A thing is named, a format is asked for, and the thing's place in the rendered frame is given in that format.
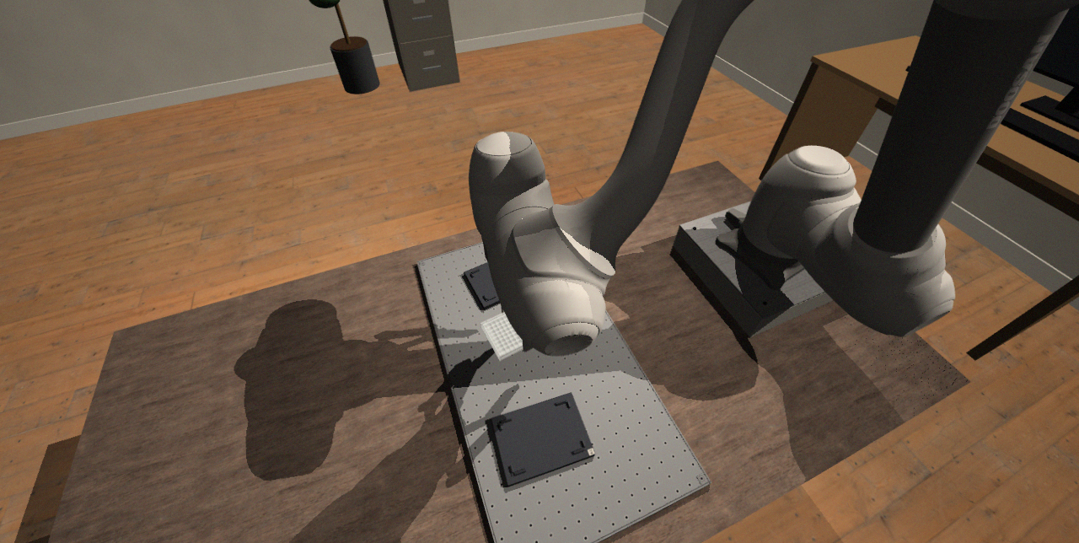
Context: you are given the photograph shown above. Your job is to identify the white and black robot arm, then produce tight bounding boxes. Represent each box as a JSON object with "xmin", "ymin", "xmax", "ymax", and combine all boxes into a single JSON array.
[{"xmin": 469, "ymin": 0, "xmax": 1079, "ymax": 356}]

